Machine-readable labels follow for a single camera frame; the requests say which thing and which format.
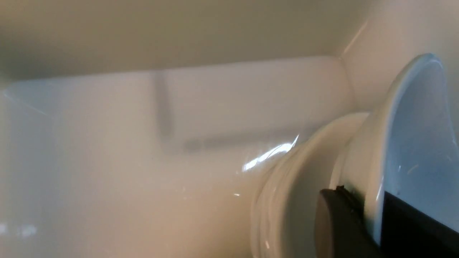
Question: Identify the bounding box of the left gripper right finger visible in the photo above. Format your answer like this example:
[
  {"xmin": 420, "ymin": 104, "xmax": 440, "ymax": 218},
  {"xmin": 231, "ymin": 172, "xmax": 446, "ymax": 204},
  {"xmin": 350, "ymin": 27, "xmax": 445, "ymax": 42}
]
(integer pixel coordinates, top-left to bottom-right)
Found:
[{"xmin": 380, "ymin": 192, "xmax": 459, "ymax": 258}]

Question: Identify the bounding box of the large white plastic tub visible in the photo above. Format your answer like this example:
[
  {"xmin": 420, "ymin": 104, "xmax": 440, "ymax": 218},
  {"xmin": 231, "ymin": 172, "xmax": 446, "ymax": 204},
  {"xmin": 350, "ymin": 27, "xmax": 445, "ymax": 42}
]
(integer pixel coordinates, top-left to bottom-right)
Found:
[{"xmin": 1, "ymin": 0, "xmax": 458, "ymax": 258}]

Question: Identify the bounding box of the white square sauce dish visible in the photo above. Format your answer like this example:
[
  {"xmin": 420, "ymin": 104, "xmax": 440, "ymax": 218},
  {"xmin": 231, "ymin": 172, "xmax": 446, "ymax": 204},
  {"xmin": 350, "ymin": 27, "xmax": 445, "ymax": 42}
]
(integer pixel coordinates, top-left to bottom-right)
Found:
[{"xmin": 330, "ymin": 53, "xmax": 459, "ymax": 248}]

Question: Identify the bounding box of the stack of white dishes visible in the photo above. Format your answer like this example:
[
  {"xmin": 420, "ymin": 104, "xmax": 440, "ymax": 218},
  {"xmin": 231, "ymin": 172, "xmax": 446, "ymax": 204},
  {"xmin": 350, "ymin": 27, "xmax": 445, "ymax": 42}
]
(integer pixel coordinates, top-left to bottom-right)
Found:
[{"xmin": 250, "ymin": 112, "xmax": 369, "ymax": 258}]

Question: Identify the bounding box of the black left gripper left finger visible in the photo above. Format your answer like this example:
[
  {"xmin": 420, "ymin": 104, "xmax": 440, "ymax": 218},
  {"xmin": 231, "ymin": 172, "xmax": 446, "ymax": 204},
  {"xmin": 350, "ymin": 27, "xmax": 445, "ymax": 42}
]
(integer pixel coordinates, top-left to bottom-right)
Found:
[{"xmin": 314, "ymin": 186, "xmax": 382, "ymax": 258}]

